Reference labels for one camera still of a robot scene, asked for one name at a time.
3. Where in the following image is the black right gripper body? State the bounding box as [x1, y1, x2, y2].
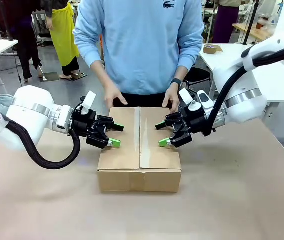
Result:
[178, 107, 212, 136]

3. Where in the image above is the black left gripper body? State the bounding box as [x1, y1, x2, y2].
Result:
[68, 105, 108, 139]

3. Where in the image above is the brown cardboard box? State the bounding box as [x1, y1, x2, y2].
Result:
[96, 106, 182, 193]

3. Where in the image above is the person's left forearm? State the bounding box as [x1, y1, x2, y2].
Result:
[173, 65, 190, 82]

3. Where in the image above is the person's right forearm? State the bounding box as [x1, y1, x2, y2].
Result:
[89, 59, 115, 87]

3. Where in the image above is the person's left hand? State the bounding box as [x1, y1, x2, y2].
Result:
[161, 83, 181, 114]

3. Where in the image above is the person's right hand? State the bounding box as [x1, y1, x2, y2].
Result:
[103, 80, 129, 109]

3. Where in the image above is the black chair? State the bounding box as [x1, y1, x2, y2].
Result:
[183, 67, 212, 97]

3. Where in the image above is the dark floor mat with markings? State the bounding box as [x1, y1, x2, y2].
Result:
[70, 72, 88, 81]

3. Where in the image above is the dark square floor mat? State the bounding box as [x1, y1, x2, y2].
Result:
[39, 71, 60, 83]

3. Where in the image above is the white table with tape roll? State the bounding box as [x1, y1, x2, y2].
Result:
[198, 43, 284, 104]

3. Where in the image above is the brown packing tape roll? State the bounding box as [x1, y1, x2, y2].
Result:
[203, 44, 224, 54]

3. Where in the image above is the person in light blue sweatshirt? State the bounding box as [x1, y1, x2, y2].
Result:
[72, 0, 205, 109]

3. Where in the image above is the person in yellow apron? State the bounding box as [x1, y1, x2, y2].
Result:
[44, 0, 82, 81]

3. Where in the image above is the person in black clothes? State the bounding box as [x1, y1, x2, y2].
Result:
[0, 0, 45, 84]

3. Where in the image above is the person in purple skirt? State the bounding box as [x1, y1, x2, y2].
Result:
[211, 0, 243, 45]

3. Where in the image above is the light wooden workbench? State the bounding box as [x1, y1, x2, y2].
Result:
[231, 22, 275, 43]

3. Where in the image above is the black stand pole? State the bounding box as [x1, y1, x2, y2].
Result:
[243, 0, 261, 46]

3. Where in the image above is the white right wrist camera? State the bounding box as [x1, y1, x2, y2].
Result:
[178, 88, 203, 112]

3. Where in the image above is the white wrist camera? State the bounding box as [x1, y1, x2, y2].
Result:
[178, 88, 203, 112]
[78, 91, 97, 115]

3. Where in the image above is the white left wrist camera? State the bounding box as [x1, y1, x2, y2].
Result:
[78, 91, 97, 115]

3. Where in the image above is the black sleeved right arm cable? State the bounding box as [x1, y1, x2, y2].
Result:
[203, 41, 284, 137]

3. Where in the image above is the black sleeved arm cable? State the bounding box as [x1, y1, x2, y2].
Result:
[203, 41, 284, 137]
[0, 106, 82, 170]

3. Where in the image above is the black sleeved left arm cable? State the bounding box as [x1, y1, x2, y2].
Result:
[0, 106, 82, 170]

